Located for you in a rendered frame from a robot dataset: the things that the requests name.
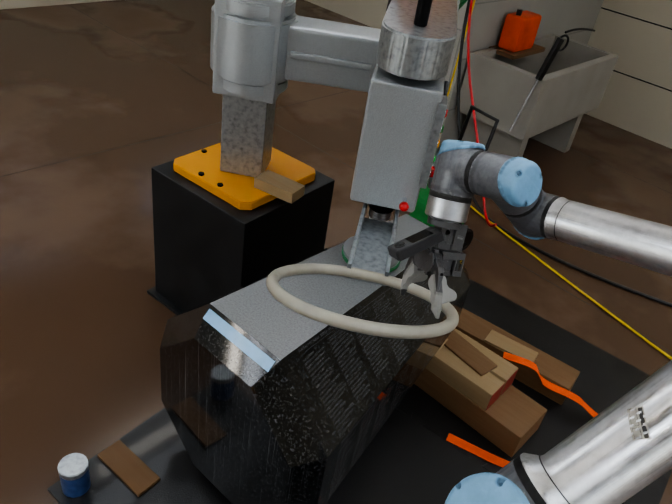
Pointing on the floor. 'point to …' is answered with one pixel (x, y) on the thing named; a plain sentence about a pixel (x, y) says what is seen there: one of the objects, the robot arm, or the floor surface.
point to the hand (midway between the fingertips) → (415, 307)
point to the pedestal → (227, 237)
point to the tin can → (74, 475)
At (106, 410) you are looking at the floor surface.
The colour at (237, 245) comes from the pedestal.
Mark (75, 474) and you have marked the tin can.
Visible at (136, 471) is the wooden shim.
